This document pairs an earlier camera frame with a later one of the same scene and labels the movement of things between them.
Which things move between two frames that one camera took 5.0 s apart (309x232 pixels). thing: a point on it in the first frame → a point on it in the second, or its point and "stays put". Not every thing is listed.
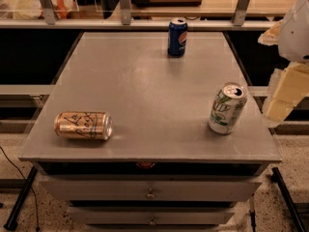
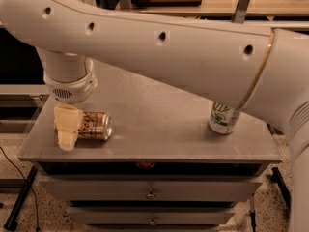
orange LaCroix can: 83,125 stays put
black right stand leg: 276,177 stays put
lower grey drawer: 151,216 stays put
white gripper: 295,33 → 71,88
